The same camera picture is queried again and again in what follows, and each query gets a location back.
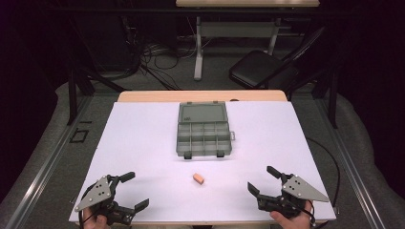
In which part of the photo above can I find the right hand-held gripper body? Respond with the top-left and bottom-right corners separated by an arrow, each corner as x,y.
256,173 -> 330,219

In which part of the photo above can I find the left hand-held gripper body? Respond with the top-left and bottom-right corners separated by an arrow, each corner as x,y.
75,174 -> 136,226

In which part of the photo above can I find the grey plastic compartment box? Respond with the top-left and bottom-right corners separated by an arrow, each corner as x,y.
175,100 -> 237,160

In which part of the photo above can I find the person's left hand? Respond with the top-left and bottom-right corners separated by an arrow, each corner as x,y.
82,206 -> 109,229

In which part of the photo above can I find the person's right hand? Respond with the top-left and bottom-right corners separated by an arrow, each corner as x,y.
269,200 -> 315,229

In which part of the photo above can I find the white table mat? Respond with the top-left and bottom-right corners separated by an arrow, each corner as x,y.
68,100 -> 337,224

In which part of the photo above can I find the black metal stand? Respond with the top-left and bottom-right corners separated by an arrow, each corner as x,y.
66,65 -> 128,126
313,68 -> 339,130

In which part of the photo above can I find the black folding chair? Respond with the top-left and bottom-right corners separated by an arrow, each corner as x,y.
228,26 -> 330,91

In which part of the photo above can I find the wooden table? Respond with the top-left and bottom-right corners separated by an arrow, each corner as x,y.
117,89 -> 288,103

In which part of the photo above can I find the white-framed desk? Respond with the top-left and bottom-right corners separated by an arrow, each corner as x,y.
175,0 -> 321,81

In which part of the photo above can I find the short black cable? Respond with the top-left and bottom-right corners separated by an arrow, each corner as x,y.
77,208 -> 97,229

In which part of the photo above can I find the long black cable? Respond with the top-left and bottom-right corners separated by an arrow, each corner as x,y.
306,135 -> 342,209

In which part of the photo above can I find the aluminium floor rail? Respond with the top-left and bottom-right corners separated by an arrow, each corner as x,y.
313,96 -> 388,229
4,94 -> 94,229

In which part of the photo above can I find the bundle of floor cables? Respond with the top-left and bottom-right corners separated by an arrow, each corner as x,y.
122,15 -> 200,92

